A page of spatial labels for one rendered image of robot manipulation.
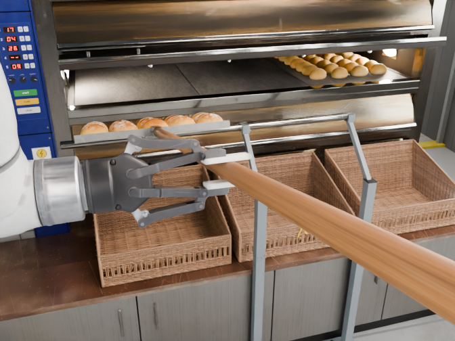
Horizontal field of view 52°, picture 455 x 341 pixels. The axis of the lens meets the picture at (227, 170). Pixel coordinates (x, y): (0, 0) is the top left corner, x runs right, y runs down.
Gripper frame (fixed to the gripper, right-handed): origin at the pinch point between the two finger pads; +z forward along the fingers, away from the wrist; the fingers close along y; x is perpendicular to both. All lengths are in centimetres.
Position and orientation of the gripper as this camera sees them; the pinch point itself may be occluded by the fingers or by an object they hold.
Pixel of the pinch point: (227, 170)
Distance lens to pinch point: 69.1
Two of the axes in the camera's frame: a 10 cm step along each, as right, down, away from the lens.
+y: 0.7, 9.8, 1.7
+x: 2.6, 1.4, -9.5
